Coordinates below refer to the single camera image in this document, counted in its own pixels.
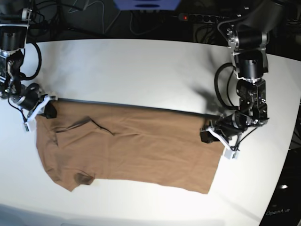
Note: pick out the blue box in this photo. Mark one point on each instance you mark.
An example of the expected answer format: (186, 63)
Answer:
(147, 4)

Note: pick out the brown T-shirt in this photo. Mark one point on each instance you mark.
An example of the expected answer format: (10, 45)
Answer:
(85, 142)

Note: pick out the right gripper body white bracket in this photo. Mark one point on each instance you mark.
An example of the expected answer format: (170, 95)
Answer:
(34, 101)

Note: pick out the black power strip red light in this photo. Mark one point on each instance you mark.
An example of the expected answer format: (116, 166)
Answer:
(201, 18)

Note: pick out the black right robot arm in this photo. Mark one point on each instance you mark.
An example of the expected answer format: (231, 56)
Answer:
(15, 17)

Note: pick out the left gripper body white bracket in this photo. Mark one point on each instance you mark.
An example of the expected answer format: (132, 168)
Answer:
(228, 132)

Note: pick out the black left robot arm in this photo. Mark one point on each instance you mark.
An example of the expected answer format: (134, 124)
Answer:
(247, 35)

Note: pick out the black OpenArm base plate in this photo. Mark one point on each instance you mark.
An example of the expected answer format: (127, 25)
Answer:
(284, 208)

